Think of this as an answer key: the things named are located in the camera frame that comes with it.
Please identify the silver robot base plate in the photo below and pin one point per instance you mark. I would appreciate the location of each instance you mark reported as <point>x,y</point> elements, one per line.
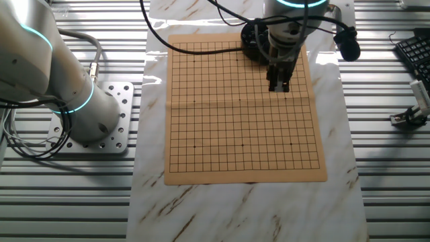
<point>125,97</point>

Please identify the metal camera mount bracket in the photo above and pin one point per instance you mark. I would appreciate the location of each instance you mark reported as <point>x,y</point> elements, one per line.
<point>398,119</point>

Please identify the tan go board mat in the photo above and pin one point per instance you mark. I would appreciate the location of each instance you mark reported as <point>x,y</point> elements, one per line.
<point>235,134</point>

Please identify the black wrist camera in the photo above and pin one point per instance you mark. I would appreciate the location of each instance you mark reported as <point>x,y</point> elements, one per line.
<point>349,47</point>

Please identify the silver depth camera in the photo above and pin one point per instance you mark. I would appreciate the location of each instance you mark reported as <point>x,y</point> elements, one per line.
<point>421,95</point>

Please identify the pile of black go stones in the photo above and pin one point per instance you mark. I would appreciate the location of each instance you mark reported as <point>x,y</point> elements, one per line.
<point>249,35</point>

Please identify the black keyboard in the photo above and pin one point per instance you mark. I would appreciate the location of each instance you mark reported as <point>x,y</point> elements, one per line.
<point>415,50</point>

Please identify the grey flat device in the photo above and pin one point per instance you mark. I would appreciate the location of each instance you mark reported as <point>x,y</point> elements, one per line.
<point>416,3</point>

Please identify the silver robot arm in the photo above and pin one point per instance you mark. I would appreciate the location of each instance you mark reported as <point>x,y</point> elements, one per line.
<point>33,50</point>

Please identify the black round stone bowl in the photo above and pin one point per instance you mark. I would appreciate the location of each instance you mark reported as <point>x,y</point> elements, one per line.
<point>248,50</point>

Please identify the white marble pattern sheet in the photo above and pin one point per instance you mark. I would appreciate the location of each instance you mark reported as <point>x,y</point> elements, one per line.
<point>235,211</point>

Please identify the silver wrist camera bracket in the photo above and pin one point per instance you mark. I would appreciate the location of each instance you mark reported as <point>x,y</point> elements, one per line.
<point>337,20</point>

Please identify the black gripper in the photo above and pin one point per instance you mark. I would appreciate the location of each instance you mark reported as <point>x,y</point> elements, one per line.
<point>280,65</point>

